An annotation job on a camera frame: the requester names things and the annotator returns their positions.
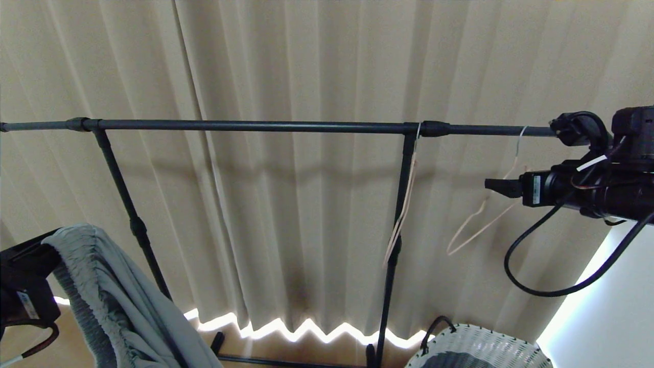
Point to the black clothes rack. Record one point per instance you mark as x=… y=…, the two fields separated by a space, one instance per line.
x=255 y=125

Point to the white laundry basket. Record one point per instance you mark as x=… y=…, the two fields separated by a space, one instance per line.
x=485 y=345

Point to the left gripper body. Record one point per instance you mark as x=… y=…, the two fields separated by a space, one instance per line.
x=10 y=306

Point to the pink clothes hanger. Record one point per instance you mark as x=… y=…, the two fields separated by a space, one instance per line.
x=480 y=230
x=402 y=220

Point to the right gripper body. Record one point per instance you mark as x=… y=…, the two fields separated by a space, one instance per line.
x=559 y=189

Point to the pale grey shorts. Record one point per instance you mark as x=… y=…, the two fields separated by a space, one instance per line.
x=117 y=296

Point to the beige curtain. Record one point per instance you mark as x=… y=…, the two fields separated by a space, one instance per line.
x=306 y=51

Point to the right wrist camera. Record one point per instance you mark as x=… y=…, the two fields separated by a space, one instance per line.
x=577 y=130

